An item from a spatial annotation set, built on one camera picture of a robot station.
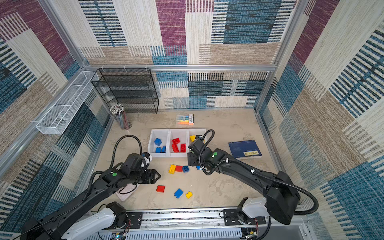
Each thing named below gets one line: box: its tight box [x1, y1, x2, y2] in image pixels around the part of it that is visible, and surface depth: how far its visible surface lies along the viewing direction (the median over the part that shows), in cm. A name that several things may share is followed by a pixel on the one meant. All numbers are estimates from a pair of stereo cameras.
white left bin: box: [147, 129, 171, 158], surface depth 98 cm
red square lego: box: [175, 165, 183, 173], surface depth 91 cm
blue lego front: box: [174, 188, 184, 199], surface depth 83 cm
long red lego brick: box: [171, 141, 180, 153], surface depth 99 cm
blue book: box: [228, 139, 263, 160], surface depth 99 cm
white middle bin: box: [168, 128, 189, 158], surface depth 99 cm
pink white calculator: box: [115, 183, 141, 202], surface depth 69 cm
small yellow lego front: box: [185, 191, 193, 199], surface depth 83 cm
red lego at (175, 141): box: [172, 138, 180, 147], surface depth 101 cm
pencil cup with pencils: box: [110, 104, 133, 130], surface depth 101 cm
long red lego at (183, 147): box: [180, 143, 187, 153], surface depth 98 cm
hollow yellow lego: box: [168, 164, 177, 175], surface depth 91 cm
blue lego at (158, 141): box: [154, 137, 162, 146], surface depth 101 cm
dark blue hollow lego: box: [183, 165, 190, 173], surface depth 89 cm
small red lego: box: [156, 185, 165, 193], surface depth 85 cm
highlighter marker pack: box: [176, 114, 195, 125], surface depth 114 cm
